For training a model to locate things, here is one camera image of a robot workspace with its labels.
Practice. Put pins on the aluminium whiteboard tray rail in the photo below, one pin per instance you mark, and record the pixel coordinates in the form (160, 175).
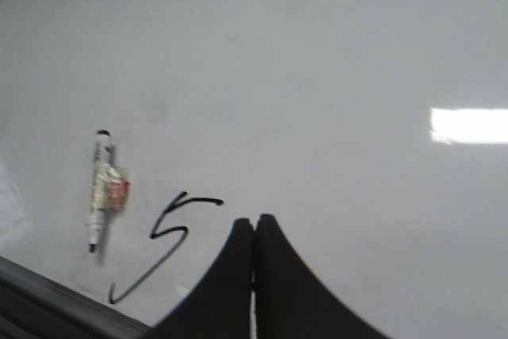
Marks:
(33, 306)

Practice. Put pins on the white whiteboard marker with tape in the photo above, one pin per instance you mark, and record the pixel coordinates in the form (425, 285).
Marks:
(109, 188)

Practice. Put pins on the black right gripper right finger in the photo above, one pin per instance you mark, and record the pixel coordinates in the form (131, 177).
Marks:
(290, 300)

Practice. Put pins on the white whiteboard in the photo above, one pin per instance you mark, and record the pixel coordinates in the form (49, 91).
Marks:
(318, 112)

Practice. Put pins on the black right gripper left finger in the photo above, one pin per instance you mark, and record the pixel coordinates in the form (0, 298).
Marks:
(219, 306)

